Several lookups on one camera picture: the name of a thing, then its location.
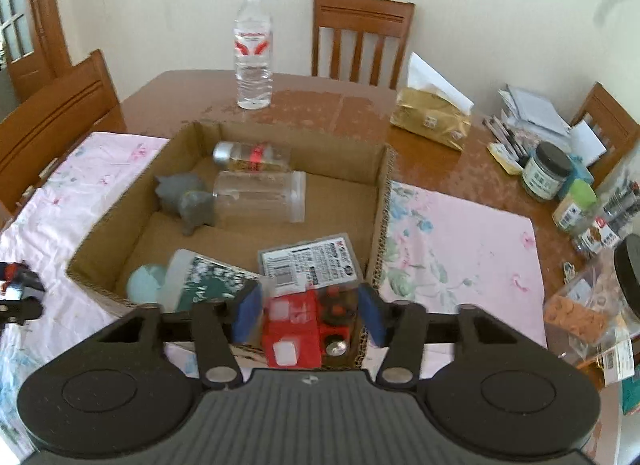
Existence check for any wooden chair left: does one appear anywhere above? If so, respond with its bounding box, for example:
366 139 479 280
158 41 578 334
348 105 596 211
1 49 124 225

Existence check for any glass jar black lid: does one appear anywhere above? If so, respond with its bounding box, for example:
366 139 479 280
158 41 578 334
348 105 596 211
521 141 573 202

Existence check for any large clear snack jar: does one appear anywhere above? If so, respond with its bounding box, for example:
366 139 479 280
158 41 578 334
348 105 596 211
544 233 639 386

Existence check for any wooden chair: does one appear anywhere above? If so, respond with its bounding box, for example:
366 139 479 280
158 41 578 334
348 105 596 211
1 49 124 225
570 82 639 185
311 0 416 90

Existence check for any medical cotton swab container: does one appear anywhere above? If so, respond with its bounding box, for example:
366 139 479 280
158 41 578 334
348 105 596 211
157 248 260 312

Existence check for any capsule bottle silver cap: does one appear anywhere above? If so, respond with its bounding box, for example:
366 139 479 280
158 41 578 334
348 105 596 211
212 141 291 173

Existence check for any green lid jar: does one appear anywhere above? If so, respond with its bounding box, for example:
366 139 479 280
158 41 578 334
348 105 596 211
552 179 597 232

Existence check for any grey elephant figurine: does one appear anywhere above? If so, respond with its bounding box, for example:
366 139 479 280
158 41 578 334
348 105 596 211
155 173 216 237

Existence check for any labelled flat package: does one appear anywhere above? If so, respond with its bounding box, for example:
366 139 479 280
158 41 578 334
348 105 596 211
258 233 362 297

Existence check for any wooden chair back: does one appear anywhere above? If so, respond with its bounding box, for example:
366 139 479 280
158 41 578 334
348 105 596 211
311 0 416 90

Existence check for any gold tissue pack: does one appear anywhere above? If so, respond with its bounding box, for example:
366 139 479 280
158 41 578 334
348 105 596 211
390 52 474 152

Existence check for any clear plastic jar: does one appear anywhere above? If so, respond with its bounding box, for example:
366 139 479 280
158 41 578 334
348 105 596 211
213 170 307 224

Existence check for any wooden chair right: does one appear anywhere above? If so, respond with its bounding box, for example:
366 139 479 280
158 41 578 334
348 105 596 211
570 82 639 185

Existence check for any cardboard box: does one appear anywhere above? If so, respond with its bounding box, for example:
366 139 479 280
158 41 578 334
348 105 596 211
67 122 396 317

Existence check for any pens and papers pile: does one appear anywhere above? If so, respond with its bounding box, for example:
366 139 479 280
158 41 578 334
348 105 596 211
483 85 608 184

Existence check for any black toy robot cube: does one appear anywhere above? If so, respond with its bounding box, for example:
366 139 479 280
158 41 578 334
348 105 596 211
0 261 46 303

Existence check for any clear water bottle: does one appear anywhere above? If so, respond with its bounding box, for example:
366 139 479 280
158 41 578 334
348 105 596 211
233 0 272 111

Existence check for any pink floral tablecloth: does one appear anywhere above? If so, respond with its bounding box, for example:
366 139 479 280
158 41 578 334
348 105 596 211
1 133 546 462

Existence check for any teal round lid object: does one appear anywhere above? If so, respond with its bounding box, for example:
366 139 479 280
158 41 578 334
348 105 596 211
126 263 166 303

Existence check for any sachet packet jar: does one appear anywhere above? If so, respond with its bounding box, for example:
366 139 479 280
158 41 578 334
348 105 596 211
572 184 640 259

